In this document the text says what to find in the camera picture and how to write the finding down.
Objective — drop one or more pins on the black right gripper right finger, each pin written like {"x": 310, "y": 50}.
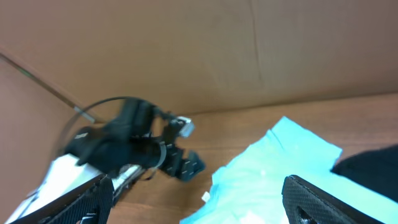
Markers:
{"x": 304, "y": 203}

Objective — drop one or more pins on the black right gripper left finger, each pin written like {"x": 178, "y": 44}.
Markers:
{"x": 89, "y": 203}

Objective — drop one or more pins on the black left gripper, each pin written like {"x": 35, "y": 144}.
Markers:
{"x": 141, "y": 134}

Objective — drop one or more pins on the light blue t-shirt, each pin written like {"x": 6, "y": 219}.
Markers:
{"x": 249, "y": 188}

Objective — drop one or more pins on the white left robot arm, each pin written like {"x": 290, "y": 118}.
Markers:
{"x": 92, "y": 169}

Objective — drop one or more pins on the black t-shirt pile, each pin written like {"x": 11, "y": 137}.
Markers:
{"x": 375, "y": 170}

